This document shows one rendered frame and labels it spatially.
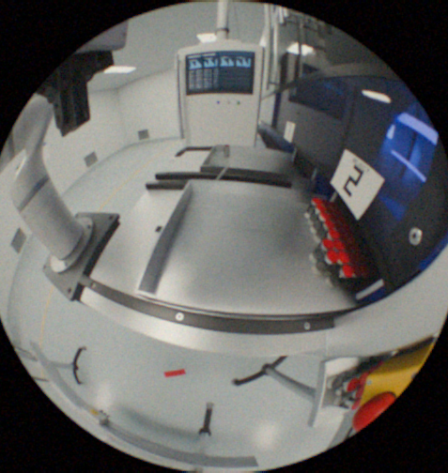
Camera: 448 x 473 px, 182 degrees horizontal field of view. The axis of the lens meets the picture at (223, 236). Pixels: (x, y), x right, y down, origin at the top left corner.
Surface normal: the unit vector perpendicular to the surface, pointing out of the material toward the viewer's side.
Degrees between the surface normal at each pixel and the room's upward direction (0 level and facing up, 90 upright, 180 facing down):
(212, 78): 90
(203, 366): 0
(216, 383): 0
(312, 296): 0
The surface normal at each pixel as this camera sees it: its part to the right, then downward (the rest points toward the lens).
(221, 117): -0.15, 0.77
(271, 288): 0.02, -0.62
